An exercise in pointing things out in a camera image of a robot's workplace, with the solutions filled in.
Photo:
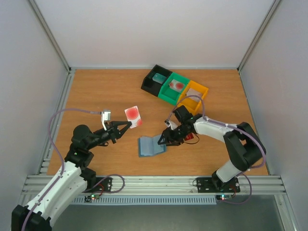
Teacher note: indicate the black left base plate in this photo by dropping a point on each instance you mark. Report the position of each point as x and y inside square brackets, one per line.
[104, 185]

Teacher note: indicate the teal card in bin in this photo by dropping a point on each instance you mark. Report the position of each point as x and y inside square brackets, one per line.
[159, 78]

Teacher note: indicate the yellow plastic bin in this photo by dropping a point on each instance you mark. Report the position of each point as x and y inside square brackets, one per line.
[191, 105]

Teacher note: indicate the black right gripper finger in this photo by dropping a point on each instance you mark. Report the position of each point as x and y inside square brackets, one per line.
[164, 136]
[165, 143]

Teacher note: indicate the red patterned card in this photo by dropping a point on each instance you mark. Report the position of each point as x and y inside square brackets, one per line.
[176, 85]

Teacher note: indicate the black plastic bin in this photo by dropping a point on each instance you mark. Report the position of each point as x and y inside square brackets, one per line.
[149, 85]

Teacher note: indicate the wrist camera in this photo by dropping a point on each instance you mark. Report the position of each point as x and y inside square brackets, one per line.
[170, 124]
[105, 117]

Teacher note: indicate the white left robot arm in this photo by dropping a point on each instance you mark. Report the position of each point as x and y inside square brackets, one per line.
[73, 178]

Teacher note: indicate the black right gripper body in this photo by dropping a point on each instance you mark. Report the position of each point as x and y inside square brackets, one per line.
[173, 135]

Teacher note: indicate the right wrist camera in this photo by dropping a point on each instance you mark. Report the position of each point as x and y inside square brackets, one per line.
[170, 124]

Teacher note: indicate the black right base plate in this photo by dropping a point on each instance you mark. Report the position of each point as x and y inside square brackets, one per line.
[207, 185]

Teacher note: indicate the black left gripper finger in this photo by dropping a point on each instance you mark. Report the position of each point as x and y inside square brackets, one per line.
[120, 123]
[120, 130]

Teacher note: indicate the grey slotted cable duct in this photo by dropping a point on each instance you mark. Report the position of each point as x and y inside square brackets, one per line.
[146, 200]

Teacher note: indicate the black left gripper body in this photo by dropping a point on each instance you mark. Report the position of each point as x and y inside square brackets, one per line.
[112, 134]

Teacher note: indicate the aluminium front rail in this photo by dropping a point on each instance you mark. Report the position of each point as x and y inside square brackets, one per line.
[165, 185]

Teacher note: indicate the green plastic bin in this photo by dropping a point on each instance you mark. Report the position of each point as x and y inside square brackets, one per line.
[170, 95]

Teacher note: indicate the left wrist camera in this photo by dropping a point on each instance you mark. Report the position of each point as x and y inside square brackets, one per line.
[105, 117]

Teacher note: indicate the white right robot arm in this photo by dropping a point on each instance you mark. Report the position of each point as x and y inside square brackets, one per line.
[244, 147]

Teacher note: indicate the white VIP card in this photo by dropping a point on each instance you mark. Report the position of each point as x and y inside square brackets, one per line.
[193, 94]

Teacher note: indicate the teal card holder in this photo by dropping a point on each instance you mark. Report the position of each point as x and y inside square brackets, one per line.
[148, 146]

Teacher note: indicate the red VIP card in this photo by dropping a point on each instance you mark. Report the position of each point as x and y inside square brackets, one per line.
[189, 137]

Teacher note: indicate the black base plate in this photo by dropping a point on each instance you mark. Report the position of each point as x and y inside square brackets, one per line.
[207, 185]
[104, 185]

